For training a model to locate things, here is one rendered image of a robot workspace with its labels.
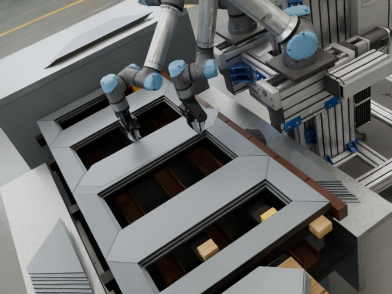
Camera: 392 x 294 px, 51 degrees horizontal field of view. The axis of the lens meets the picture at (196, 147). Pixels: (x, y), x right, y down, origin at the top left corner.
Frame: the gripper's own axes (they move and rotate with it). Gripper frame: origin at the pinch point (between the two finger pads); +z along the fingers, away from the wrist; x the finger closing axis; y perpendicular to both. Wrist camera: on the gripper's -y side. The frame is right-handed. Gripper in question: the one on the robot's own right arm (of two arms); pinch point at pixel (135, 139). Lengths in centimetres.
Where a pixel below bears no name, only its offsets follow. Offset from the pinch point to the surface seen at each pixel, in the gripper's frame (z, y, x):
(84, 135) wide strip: 0.7, -27.2, -18.7
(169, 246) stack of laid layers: 2, 66, -16
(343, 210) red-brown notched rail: 5, 92, 39
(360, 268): 39, 96, 42
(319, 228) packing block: 4, 93, 28
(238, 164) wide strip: 1, 51, 25
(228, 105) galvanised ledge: 18, -9, 56
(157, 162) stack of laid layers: 2.2, 21.0, 1.0
